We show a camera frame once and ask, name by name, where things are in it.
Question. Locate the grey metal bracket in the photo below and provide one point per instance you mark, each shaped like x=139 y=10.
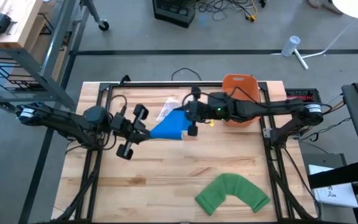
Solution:
x=266 y=133

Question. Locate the grey metal table legs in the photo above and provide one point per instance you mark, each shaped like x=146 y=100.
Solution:
x=54 y=46

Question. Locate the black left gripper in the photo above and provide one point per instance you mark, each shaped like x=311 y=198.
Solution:
x=130 y=129

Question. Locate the white cylinder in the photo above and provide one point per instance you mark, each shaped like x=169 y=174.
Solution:
x=291 y=46

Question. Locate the blue elastic bandage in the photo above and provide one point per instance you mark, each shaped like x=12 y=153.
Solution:
x=169 y=127

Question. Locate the grey box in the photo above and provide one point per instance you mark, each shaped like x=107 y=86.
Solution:
x=322 y=160

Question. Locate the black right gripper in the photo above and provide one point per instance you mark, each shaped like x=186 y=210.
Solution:
x=197 y=112

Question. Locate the green elastic bandage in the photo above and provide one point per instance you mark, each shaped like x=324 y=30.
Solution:
x=232 y=186

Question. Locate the white lamp stand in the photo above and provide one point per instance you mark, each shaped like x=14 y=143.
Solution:
x=300 y=59

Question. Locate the white lamp shade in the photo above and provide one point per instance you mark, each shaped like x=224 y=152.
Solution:
x=356 y=7

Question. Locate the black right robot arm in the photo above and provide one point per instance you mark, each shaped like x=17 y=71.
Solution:
x=259 y=109

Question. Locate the orange plastic bin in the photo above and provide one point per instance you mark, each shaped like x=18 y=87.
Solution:
x=241 y=84

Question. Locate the black computer case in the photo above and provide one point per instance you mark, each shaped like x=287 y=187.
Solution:
x=172 y=12

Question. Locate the wooden side table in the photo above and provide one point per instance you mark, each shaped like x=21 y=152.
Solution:
x=11 y=18

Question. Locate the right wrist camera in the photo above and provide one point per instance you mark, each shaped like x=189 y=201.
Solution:
x=217 y=99

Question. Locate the red black power strip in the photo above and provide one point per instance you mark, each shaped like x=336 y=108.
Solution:
x=300 y=99

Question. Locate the white paper sheet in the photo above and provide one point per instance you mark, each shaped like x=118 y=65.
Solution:
x=334 y=193

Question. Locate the black caster wheel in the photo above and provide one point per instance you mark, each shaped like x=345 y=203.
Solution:
x=103 y=25

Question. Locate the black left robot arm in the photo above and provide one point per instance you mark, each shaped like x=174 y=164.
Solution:
x=57 y=119

